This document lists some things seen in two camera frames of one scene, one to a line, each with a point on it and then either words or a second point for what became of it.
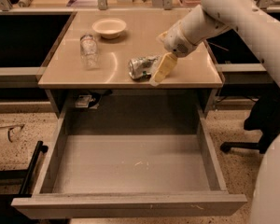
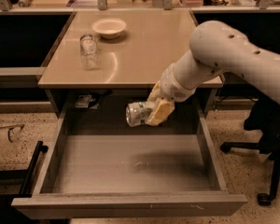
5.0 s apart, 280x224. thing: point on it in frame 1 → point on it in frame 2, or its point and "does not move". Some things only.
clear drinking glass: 89,50 does not move
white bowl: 109,28 does not move
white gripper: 175,43 → 172,87
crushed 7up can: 140,69 → 138,113
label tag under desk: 83,101 does not move
